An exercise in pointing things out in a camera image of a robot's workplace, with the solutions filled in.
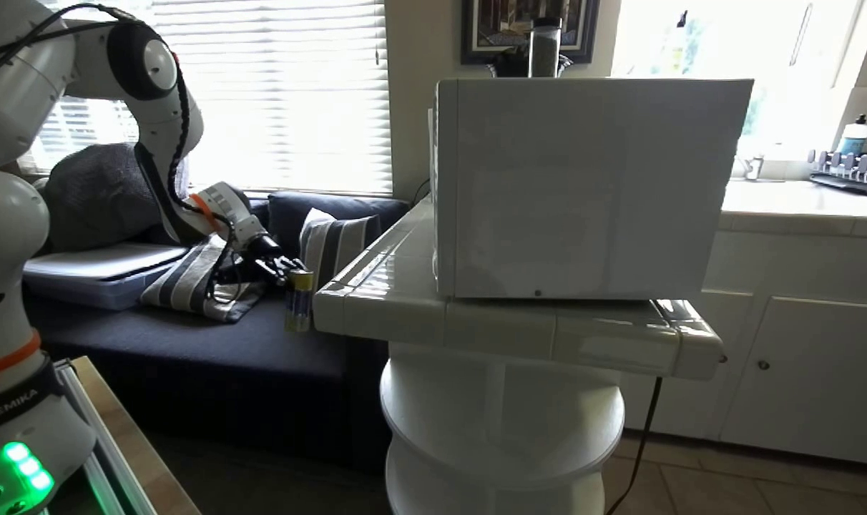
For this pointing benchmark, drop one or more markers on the white kitchen cabinets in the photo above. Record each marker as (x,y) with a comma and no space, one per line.
(805,354)

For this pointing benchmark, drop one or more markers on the grey blue sofa cushion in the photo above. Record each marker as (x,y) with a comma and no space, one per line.
(97,196)

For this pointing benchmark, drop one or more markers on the dish rack with dishes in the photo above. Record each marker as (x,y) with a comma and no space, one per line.
(850,175)

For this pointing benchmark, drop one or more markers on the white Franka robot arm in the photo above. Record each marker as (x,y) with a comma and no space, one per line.
(13,239)

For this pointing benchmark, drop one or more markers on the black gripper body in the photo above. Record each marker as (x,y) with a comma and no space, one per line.
(264,256)

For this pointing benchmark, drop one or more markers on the dark blue sofa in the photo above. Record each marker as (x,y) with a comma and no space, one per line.
(250,362)

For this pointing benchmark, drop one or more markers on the yellow and blue spray can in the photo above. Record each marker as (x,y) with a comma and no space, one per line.
(302,301)

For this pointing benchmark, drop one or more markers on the white microwave oven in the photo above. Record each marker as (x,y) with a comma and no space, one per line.
(583,190)

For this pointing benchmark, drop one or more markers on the white window blinds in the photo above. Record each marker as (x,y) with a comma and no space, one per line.
(279,95)

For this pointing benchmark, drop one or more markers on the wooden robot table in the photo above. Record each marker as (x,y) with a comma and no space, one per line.
(131,448)

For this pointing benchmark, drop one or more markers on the large dark framed picture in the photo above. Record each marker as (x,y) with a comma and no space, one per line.
(506,30)

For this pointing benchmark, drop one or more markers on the metal travel tumbler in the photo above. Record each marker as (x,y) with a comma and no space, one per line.
(545,49)

